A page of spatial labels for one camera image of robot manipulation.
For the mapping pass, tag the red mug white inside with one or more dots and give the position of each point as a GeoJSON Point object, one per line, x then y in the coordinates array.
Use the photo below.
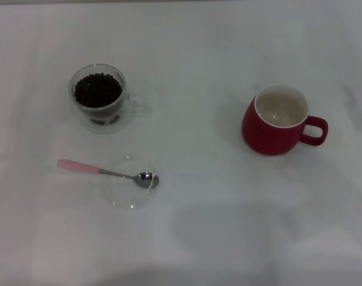
{"type": "Point", "coordinates": [258, 134]}

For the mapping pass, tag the pile of coffee beans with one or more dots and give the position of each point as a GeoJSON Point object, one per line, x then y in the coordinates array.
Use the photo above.
{"type": "Point", "coordinates": [97, 89]}

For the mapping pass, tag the clear glass saucer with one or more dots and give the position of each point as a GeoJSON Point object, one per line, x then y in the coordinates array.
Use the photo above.
{"type": "Point", "coordinates": [124, 196]}

